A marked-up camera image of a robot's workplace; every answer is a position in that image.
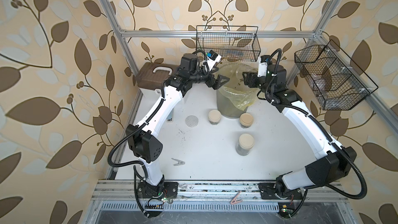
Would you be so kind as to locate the jar with beige lid back-right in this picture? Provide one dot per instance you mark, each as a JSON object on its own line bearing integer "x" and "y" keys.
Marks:
{"x": 246, "y": 120}

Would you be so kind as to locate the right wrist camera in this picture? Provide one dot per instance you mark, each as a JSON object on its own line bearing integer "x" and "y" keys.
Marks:
{"x": 262, "y": 65}

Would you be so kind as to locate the jar with beige lid front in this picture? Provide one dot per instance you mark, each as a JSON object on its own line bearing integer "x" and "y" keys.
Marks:
{"x": 244, "y": 144}

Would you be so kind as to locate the patterned white jar lid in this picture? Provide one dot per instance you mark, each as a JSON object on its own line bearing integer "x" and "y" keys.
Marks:
{"x": 192, "y": 121}

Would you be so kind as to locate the pink clip on rail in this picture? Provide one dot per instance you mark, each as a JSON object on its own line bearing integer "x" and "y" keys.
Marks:
{"x": 236, "y": 199}

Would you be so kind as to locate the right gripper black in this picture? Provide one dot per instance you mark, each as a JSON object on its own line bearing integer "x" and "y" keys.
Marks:
{"x": 252, "y": 78}

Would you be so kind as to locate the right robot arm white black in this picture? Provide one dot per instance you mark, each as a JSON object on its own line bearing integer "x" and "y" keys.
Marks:
{"x": 333, "y": 160}

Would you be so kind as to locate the jar with beige lid back-left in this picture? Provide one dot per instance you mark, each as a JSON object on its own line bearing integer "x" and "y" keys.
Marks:
{"x": 214, "y": 117}

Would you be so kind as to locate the back wire basket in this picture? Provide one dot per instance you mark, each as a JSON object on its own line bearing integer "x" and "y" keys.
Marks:
{"x": 234, "y": 43}

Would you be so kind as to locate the yellow trash bag liner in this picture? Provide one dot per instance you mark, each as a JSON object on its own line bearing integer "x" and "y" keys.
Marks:
{"x": 239, "y": 94}

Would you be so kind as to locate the wire basket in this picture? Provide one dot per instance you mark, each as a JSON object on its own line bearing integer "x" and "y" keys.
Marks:
{"x": 338, "y": 81}
{"x": 234, "y": 43}

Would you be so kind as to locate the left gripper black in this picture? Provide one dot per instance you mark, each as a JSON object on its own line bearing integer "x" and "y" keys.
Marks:
{"x": 214, "y": 85}

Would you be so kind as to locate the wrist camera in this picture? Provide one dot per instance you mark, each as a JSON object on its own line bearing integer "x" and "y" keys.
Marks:
{"x": 212, "y": 58}
{"x": 262, "y": 65}

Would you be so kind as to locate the brown lidded storage box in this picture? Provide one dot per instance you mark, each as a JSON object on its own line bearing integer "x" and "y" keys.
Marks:
{"x": 152, "y": 75}

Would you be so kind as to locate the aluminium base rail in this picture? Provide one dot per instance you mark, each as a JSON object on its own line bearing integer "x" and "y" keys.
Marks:
{"x": 206, "y": 196}

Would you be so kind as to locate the right wire basket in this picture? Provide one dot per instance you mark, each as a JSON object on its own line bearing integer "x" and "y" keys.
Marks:
{"x": 338, "y": 81}

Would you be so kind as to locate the mesh trash bin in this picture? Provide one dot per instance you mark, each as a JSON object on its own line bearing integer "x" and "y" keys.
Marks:
{"x": 227, "y": 109}

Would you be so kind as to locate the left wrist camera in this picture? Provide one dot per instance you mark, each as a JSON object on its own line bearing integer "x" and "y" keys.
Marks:
{"x": 212, "y": 58}

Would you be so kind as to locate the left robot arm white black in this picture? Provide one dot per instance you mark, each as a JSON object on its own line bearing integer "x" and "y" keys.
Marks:
{"x": 196, "y": 68}

